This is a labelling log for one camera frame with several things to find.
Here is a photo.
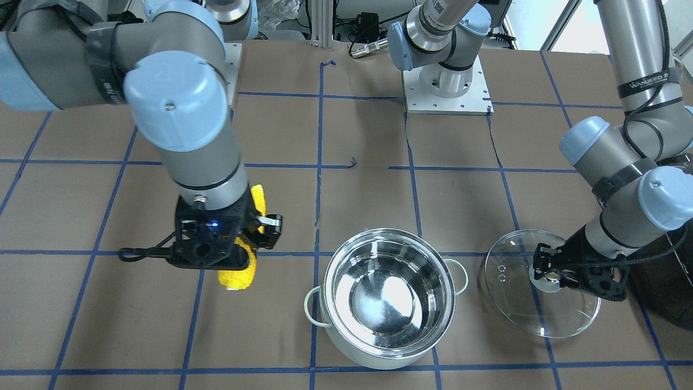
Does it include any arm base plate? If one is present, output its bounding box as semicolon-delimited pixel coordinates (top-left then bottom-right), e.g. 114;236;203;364
402;56;494;115
222;42;243;108

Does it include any yellow toy corn cob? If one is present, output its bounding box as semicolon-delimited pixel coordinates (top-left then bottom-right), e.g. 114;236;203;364
218;184;267;291

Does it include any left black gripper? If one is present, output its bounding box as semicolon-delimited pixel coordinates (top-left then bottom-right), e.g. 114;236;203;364
532;227;631;302

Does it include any dark brown rice cooker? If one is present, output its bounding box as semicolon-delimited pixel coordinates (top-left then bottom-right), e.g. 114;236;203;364
633;220;692;331

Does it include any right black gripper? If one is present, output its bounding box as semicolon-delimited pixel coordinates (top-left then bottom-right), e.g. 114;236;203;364
166;188;284;270

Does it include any glass pot lid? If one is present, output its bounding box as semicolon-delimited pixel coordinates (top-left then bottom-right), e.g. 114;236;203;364
483;230;602;339

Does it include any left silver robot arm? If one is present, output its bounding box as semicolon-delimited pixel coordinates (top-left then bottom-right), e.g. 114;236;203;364
528;1;691;301

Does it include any aluminium frame post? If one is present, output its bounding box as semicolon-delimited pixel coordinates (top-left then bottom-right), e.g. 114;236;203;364
306;0;335;51

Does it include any pale green electric pot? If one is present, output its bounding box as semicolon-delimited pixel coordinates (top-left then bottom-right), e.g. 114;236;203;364
303;227;469;370

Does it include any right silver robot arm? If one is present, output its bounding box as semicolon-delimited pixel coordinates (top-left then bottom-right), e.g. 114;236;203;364
2;1;283;271

